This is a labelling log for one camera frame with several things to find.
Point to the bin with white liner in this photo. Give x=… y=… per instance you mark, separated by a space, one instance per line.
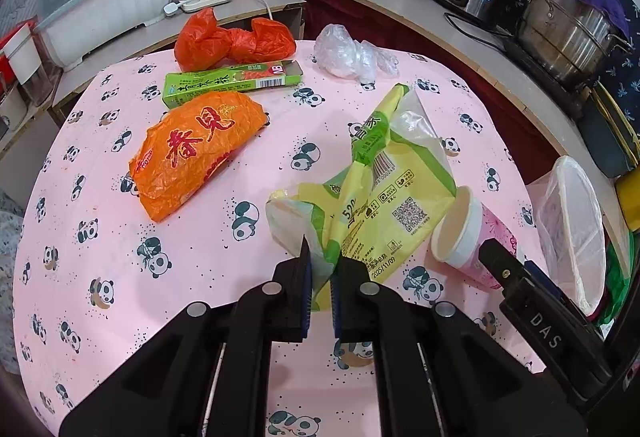
x=570 y=227

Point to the grey floral bed sheet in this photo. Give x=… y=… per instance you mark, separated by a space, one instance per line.
x=7 y=227

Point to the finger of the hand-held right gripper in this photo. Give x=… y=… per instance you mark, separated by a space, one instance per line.
x=500 y=264
x=537 y=273

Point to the yellow-green plastic packaging bag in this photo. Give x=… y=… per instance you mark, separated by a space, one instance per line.
x=380 y=197

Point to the curved kitchen counter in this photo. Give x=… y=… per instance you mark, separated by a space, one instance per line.
x=425 y=12

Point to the black induction cooker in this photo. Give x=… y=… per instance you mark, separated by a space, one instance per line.
x=540 y=72

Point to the green plastic bag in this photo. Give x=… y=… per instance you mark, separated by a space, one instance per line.
x=617 y=277

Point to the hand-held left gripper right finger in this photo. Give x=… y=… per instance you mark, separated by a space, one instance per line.
x=336 y=307

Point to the yellow enamel pot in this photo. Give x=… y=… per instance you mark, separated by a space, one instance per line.
x=629 y=202

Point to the orange plastic bag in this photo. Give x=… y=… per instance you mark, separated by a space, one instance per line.
x=190 y=157

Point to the pink floral paper cup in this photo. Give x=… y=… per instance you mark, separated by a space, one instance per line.
x=462 y=237

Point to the clear crumpled plastic bag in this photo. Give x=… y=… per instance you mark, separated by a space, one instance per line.
x=340 y=49

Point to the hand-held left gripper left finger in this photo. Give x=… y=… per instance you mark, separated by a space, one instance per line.
x=304 y=302

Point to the long green cardboard box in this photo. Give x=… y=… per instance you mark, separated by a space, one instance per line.
x=225 y=82

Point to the dark blue enamel pot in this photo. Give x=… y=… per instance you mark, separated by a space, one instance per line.
x=605 y=132

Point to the large steel steamer pot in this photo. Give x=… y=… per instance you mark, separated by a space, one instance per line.
x=565 y=42

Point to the red plastic bag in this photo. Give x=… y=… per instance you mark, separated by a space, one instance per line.
x=225 y=42

